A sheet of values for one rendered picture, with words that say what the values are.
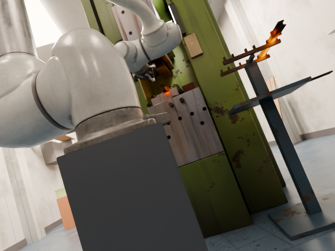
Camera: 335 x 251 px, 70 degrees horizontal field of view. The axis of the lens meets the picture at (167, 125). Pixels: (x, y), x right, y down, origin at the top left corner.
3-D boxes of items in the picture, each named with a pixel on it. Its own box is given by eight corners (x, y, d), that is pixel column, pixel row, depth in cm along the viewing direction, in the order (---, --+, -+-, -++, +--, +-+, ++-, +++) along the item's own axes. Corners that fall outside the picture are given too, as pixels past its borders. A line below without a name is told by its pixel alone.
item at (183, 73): (205, 100, 210) (170, 10, 222) (162, 117, 217) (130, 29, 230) (206, 101, 219) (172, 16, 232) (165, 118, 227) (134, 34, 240)
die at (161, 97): (180, 96, 166) (175, 85, 167) (153, 107, 169) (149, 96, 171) (188, 105, 207) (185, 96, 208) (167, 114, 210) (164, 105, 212)
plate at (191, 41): (202, 52, 176) (194, 32, 179) (191, 57, 178) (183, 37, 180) (203, 53, 178) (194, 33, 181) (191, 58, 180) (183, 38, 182)
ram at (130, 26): (175, 31, 170) (156, -17, 175) (127, 54, 177) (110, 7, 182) (184, 53, 210) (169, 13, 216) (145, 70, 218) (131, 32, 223)
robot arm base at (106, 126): (176, 116, 46) (166, 90, 47) (62, 156, 43) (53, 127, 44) (169, 131, 64) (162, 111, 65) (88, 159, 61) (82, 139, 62)
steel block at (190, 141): (224, 150, 151) (198, 86, 157) (168, 170, 158) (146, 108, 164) (224, 148, 205) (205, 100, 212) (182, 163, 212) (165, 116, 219)
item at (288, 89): (312, 79, 119) (310, 75, 119) (235, 108, 123) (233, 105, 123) (290, 93, 148) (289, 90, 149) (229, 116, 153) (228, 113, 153)
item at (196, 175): (253, 224, 144) (224, 151, 151) (194, 241, 151) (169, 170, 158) (245, 201, 199) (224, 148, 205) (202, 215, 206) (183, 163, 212)
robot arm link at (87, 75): (125, 101, 45) (90, 0, 48) (47, 136, 49) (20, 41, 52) (152, 111, 60) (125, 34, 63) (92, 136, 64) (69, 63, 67)
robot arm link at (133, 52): (128, 77, 109) (154, 64, 107) (113, 67, 94) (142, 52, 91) (120, 57, 111) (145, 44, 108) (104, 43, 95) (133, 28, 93)
